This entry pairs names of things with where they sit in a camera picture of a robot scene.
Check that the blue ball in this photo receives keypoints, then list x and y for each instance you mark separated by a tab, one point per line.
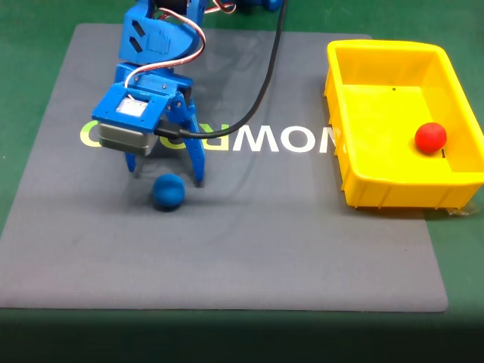
168	192

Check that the yellow plastic bin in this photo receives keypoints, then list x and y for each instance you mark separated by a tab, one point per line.
382	125

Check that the red ball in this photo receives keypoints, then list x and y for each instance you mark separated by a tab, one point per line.
430	137

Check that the grey mat with NOWROBO print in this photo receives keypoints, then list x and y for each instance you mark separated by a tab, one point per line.
246	234

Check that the clear plastic wrap scrap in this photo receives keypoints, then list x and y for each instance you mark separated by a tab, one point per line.
463	210

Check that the silver camera box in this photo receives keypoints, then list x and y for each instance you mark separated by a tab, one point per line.
125	138

